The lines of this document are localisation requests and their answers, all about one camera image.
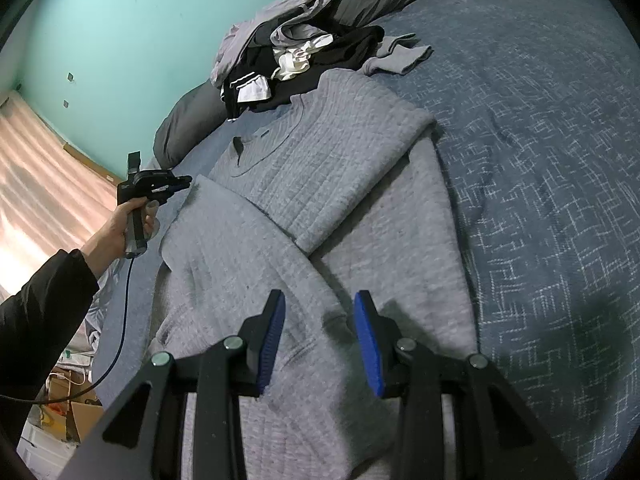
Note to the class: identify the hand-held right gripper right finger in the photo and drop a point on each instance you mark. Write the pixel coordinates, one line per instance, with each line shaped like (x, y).
(367, 345)

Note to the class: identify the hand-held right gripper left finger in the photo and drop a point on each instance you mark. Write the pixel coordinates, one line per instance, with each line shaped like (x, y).
(270, 340)

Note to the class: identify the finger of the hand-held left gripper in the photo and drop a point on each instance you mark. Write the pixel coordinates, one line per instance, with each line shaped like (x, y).
(179, 183)

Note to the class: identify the grey knit sweater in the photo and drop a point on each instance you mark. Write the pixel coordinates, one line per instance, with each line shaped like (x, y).
(320, 160)

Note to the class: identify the pile of dark clothes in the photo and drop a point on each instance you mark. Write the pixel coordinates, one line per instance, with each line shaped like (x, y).
(235, 45)

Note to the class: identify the person's left hand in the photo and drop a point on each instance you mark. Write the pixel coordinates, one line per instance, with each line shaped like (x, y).
(110, 240)

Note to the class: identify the dark grey bolster pillow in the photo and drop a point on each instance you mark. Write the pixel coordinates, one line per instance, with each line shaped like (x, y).
(190, 125)

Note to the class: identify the pale bed sheet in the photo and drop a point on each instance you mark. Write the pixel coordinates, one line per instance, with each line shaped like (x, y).
(100, 305)

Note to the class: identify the white garment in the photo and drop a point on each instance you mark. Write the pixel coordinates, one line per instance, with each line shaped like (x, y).
(292, 60)

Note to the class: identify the brown cardboard box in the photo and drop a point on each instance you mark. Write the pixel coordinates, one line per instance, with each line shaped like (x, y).
(80, 410)

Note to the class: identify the black garment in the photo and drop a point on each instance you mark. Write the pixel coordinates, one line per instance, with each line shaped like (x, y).
(350, 50)

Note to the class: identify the blue patterned bedspread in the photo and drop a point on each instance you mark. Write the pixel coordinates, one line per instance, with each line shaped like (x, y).
(525, 160)

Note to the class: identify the white storage bin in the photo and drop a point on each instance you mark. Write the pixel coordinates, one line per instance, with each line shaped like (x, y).
(42, 440)

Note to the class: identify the grey garment with cuff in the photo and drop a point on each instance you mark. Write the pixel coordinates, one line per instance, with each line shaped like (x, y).
(400, 57)

